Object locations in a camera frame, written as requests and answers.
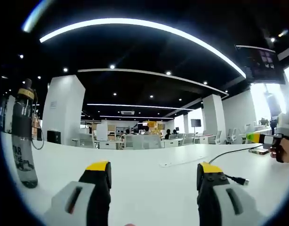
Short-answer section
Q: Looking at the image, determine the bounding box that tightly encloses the black screen on stand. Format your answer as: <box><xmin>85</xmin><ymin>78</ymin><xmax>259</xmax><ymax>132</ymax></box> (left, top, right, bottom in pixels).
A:
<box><xmin>191</xmin><ymin>119</ymin><xmax>202</xmax><ymax>135</ymax></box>

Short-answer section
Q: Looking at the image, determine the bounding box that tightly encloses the long ceiling light strip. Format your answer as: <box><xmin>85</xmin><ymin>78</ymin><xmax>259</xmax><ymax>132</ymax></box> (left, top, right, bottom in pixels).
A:
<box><xmin>39</xmin><ymin>18</ymin><xmax>247</xmax><ymax>79</ymax></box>

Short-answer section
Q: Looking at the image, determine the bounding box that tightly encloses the dark transparent water bottle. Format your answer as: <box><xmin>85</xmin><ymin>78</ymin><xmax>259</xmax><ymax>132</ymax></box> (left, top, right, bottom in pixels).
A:
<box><xmin>11</xmin><ymin>78</ymin><xmax>45</xmax><ymax>189</ymax></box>

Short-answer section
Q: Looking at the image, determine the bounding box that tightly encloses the person's right hand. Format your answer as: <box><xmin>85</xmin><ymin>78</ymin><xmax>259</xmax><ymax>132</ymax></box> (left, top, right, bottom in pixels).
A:
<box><xmin>268</xmin><ymin>135</ymin><xmax>289</xmax><ymax>164</ymax></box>

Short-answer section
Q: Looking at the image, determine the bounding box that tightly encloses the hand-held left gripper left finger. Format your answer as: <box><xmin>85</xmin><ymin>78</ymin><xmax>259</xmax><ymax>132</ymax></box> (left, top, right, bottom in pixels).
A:
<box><xmin>44</xmin><ymin>160</ymin><xmax>112</xmax><ymax>226</ymax></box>

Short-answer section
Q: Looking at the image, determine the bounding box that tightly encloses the black box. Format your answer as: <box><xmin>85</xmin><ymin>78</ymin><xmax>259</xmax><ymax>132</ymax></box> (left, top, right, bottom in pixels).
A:
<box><xmin>46</xmin><ymin>130</ymin><xmax>62</xmax><ymax>145</ymax></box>

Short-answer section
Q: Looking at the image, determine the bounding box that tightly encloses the white desk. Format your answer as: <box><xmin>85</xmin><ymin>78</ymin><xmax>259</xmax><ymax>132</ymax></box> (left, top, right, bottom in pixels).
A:
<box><xmin>0</xmin><ymin>131</ymin><xmax>289</xmax><ymax>226</ymax></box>

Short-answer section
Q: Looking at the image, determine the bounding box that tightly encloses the white office chair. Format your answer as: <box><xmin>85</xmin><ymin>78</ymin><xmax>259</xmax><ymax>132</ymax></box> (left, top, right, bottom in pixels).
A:
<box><xmin>214</xmin><ymin>130</ymin><xmax>223</xmax><ymax>145</ymax></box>
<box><xmin>228</xmin><ymin>128</ymin><xmax>237</xmax><ymax>144</ymax></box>

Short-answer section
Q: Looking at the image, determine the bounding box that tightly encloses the flat dark device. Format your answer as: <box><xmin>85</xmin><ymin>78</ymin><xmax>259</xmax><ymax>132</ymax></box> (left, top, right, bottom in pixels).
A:
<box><xmin>249</xmin><ymin>147</ymin><xmax>270</xmax><ymax>156</ymax></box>

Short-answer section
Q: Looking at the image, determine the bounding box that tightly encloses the black USB data cable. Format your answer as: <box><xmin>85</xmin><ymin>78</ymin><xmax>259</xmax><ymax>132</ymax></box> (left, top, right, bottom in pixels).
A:
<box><xmin>208</xmin><ymin>144</ymin><xmax>250</xmax><ymax>186</ymax></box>

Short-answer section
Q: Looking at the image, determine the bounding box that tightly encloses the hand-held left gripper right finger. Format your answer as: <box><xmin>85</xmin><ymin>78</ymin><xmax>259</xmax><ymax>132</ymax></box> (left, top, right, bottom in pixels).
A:
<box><xmin>196</xmin><ymin>161</ymin><xmax>265</xmax><ymax>226</ymax></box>

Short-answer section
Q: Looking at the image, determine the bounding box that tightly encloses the dark hanging monitor screen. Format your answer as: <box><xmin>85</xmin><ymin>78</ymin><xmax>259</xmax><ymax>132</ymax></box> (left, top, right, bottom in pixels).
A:
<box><xmin>235</xmin><ymin>44</ymin><xmax>287</xmax><ymax>85</ymax></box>

